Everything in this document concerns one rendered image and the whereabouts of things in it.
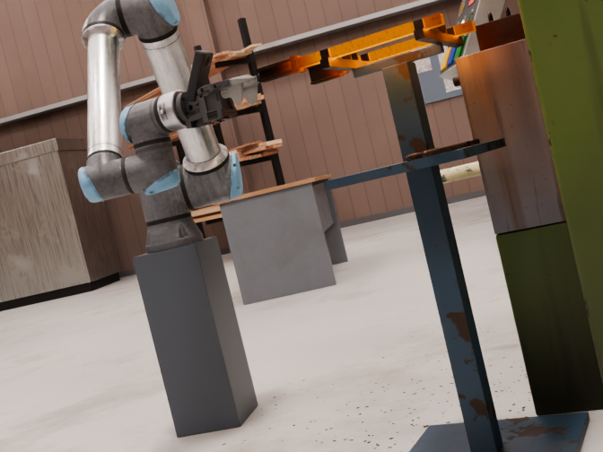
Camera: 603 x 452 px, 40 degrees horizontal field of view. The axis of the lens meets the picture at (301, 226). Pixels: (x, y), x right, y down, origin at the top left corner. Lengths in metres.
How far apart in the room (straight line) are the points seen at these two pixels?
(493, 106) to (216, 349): 1.17
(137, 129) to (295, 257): 3.57
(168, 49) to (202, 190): 0.49
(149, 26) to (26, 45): 10.28
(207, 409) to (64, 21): 10.06
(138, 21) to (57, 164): 8.45
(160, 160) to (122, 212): 9.98
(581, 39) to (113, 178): 1.08
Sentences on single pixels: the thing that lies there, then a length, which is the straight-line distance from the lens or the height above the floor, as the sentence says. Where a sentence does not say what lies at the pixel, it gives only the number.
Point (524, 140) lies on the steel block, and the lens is 2.07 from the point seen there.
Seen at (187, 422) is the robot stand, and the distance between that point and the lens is 2.75.
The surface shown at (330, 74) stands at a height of 0.95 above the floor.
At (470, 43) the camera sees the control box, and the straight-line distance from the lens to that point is 2.71.
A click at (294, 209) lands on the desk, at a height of 0.55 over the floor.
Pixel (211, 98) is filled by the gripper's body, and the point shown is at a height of 0.94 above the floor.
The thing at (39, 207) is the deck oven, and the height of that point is 1.18.
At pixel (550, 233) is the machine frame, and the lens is 2.08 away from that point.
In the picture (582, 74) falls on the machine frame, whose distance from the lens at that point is 1.79.
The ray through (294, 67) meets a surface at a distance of 1.81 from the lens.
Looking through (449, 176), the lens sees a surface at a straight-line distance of 2.69.
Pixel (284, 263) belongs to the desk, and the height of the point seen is 0.22.
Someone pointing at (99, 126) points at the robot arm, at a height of 0.96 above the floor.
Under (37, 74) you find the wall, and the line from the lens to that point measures 12.52.
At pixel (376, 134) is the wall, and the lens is 10.94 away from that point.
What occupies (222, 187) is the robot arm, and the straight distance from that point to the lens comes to 2.64.
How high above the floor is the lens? 0.70
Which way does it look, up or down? 3 degrees down
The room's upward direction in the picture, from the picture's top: 13 degrees counter-clockwise
